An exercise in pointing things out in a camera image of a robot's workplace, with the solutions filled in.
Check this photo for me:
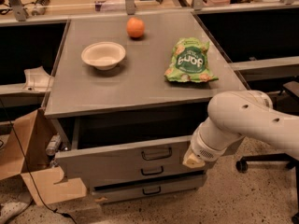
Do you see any grey top drawer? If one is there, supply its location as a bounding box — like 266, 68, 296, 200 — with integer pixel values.
57, 119, 197, 172

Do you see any grey drawer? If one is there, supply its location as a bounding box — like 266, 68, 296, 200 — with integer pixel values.
91, 171, 206, 203
57, 119, 197, 172
67, 164, 209, 188

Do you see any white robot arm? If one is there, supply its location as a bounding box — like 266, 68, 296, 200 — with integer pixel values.
182, 91, 299, 168

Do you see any grey bottom drawer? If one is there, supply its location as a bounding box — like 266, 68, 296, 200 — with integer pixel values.
91, 171, 206, 203

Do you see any grey middle drawer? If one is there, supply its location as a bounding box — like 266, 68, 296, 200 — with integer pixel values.
67, 164, 209, 188

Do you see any grey drawer cabinet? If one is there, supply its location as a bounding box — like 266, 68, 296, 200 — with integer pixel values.
41, 10, 252, 203

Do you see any green snack chip bag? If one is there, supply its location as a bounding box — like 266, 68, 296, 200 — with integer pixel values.
164, 37, 218, 83

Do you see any black office chair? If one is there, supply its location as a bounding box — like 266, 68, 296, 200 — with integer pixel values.
235, 80, 299, 224

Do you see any white paper bowl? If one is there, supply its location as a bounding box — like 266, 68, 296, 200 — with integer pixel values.
81, 42, 126, 71

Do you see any silver can in box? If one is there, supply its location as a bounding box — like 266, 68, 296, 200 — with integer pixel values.
46, 134, 62, 157

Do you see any orange fruit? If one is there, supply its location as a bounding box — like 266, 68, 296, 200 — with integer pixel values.
126, 18, 145, 38

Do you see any brown cardboard box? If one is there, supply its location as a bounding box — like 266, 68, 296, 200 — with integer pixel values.
0, 110, 87, 205

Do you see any white shoe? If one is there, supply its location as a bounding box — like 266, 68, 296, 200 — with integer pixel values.
0, 191, 33, 224

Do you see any grey handheld tool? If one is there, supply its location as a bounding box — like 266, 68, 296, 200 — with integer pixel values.
31, 0, 50, 16

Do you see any black top drawer handle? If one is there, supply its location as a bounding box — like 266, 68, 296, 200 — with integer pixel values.
141, 147, 172, 161

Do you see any black cable on floor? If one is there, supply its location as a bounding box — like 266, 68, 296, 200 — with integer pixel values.
0, 98, 78, 224

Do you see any white plastic bracket piece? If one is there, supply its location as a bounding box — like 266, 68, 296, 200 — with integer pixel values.
22, 66, 54, 92

